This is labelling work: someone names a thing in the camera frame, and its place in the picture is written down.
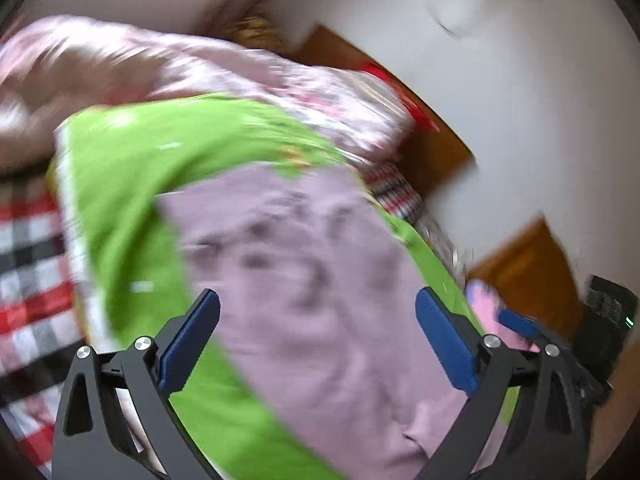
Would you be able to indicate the green blanket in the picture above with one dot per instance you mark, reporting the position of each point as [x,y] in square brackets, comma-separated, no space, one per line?
[125,185]

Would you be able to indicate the red black checked bed sheet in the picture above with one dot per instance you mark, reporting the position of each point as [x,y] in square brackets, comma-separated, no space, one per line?
[30,270]

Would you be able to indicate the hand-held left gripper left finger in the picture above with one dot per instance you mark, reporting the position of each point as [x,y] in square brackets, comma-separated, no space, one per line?
[192,342]

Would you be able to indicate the mauve pants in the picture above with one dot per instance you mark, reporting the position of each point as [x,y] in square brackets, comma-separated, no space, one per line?
[310,270]

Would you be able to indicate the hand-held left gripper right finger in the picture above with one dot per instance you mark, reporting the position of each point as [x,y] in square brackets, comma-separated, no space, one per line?
[442,340]

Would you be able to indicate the red pillow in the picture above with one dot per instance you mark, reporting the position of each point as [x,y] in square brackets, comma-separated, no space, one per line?
[420,110]

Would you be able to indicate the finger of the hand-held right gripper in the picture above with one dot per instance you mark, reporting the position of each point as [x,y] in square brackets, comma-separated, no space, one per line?
[517,324]

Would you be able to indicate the yellowish bundle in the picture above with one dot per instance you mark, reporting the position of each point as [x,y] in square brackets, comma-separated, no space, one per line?
[250,27]

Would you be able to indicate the wooden headboard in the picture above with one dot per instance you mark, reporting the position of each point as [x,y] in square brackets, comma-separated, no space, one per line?
[440,160]

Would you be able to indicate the pink cloth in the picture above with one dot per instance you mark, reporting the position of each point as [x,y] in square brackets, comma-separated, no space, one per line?
[482,305]

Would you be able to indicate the pink floral quilt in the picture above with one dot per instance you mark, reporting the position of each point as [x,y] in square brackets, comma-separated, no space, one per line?
[150,60]

